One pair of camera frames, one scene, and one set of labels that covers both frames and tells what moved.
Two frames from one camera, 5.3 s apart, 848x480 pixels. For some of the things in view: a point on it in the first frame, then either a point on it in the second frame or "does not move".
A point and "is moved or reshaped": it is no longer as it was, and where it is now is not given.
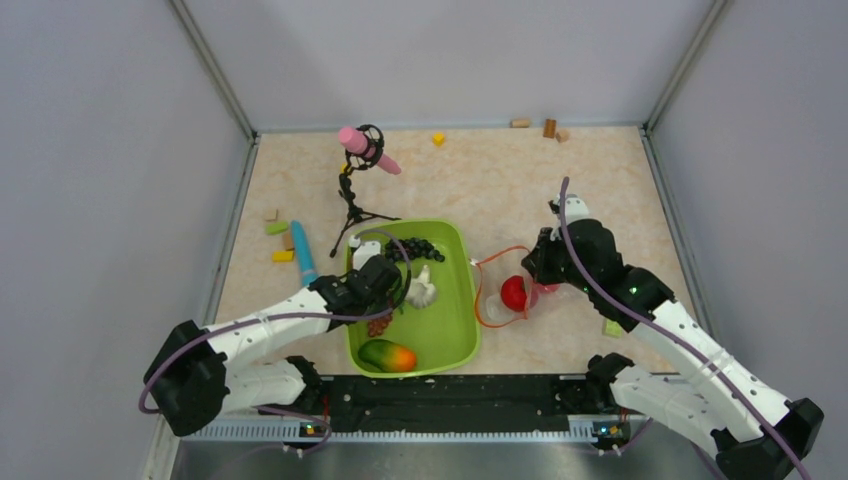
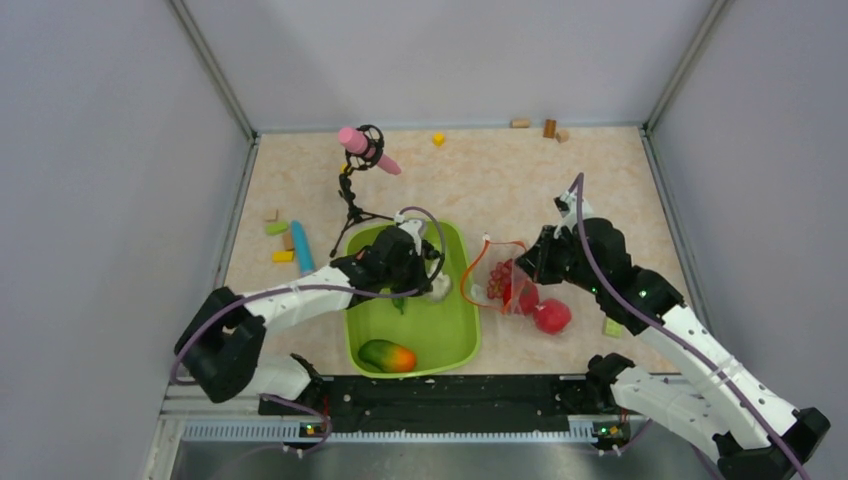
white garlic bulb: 421,292 is moved or reshaped
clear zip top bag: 505,290 is moved or reshaped
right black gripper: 537,259 does not move
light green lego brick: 612,328 does not move
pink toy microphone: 359,142 does not move
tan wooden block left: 288,241 does not move
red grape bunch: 376,326 to 500,281
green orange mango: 387,357 does not move
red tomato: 513,293 to 529,297
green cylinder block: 276,228 does not move
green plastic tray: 445,335 does not move
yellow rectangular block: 283,256 does not move
